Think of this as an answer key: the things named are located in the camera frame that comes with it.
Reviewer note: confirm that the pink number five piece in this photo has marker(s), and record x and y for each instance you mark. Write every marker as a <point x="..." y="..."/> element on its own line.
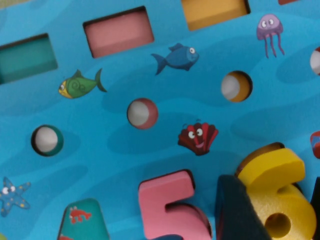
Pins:
<point x="160" y="192"/>

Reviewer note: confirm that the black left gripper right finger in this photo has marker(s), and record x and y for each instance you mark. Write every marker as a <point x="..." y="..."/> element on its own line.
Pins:
<point x="317" y="192"/>

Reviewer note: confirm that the wooden number shape puzzle board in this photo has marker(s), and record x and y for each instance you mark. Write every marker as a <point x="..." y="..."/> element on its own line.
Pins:
<point x="100" y="150"/>

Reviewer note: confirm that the yellow number six piece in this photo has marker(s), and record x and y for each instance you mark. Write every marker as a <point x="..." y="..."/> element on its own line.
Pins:
<point x="275" y="165"/>

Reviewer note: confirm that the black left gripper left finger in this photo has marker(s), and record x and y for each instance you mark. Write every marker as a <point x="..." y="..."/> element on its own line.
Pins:
<point x="235" y="215"/>

